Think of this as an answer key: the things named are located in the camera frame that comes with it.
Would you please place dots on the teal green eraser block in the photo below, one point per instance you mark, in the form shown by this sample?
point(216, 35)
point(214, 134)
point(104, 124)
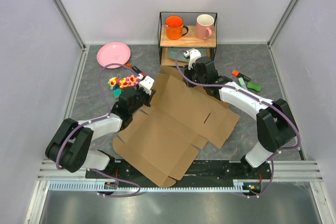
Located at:
point(117, 92)

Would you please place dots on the orange black highlighter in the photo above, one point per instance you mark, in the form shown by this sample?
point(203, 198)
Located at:
point(240, 75)

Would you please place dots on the slotted cable duct rail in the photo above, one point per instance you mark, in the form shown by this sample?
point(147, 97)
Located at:
point(103, 187)

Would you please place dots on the teal divided tray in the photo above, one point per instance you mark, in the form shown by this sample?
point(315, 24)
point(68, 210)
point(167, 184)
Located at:
point(173, 53)

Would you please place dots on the pink black highlighter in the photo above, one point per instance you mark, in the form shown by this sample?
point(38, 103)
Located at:
point(139, 73)

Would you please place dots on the middle orange flower plush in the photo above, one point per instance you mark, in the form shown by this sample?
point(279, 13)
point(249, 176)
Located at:
point(123, 83)

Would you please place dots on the orange enamel mug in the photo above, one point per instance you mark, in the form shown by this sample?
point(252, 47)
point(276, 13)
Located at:
point(175, 28)

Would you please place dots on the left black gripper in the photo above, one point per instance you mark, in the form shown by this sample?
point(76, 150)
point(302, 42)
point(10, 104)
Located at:
point(149, 98)

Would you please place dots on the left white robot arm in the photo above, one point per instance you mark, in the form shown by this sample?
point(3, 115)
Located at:
point(70, 146)

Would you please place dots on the light green highlighter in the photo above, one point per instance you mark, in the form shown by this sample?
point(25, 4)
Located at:
point(242, 83)

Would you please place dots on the brown cardboard box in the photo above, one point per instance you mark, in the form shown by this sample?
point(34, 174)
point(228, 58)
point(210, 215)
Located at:
point(179, 122)

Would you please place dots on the pink petal flower plush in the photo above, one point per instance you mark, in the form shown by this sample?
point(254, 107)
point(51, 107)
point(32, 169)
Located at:
point(132, 80)

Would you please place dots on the left rainbow flower plush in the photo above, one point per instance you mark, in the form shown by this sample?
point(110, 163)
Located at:
point(113, 83)

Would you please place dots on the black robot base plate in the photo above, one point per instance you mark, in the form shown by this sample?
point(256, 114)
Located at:
point(166, 174)

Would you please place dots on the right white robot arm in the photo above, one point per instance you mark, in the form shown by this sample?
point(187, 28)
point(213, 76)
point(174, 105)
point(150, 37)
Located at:
point(275, 123)

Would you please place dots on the pink round plate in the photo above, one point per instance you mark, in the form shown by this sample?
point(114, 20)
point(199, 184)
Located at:
point(113, 52)

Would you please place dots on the black wire wooden shelf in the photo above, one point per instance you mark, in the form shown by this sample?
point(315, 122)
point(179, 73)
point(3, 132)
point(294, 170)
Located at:
point(190, 40)

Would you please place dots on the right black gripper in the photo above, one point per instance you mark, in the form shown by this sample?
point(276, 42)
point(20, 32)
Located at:
point(188, 73)

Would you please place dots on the pink ceramic mug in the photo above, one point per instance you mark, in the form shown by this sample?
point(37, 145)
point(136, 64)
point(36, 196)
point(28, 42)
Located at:
point(204, 26)

